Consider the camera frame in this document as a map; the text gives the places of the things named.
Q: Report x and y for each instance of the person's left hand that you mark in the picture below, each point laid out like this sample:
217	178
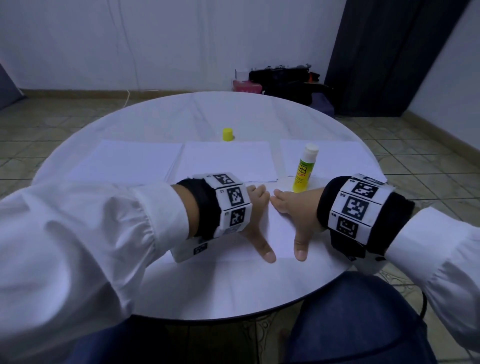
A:
256	217

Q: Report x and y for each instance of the person's right hand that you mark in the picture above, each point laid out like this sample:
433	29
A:
300	214

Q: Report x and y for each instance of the single white paper sheet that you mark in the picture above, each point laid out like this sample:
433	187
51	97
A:
225	161
281	236

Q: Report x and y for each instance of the yellow glue stick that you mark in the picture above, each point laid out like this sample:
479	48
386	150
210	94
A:
305	169

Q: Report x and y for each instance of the white paper stack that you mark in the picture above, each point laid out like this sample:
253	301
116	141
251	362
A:
337	156
124	161

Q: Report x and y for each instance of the yellow glue stick cap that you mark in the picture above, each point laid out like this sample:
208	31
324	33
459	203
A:
228	134

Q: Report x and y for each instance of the person's left forearm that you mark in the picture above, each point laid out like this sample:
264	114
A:
82	255

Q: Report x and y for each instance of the person's right forearm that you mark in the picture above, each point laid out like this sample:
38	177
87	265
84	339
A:
442	262

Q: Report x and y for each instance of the person's legs in blue jeans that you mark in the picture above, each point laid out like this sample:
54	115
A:
352	322

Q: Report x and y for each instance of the black left wristband with markers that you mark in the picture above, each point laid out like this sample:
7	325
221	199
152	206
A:
217	206

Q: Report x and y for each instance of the black wristband with markers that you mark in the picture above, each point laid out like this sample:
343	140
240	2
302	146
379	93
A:
360	214
217	206

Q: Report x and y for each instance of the black right wristband with markers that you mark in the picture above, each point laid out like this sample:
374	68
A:
360	214

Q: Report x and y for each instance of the blue suitcase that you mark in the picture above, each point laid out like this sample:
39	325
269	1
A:
322	103

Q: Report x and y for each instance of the pink box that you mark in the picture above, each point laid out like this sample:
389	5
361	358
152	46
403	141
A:
247	86

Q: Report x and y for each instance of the black bag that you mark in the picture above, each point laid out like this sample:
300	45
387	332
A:
285	79

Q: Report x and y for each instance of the black wardrobe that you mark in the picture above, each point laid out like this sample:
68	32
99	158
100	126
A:
390	52

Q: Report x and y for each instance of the grey door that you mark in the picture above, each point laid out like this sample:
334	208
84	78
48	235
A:
7	86

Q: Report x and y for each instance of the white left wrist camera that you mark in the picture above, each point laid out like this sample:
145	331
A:
191	249

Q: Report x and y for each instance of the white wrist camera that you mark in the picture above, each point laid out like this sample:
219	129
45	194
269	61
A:
191	249
367	264

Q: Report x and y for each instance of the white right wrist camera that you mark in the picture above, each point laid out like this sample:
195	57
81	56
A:
367	264

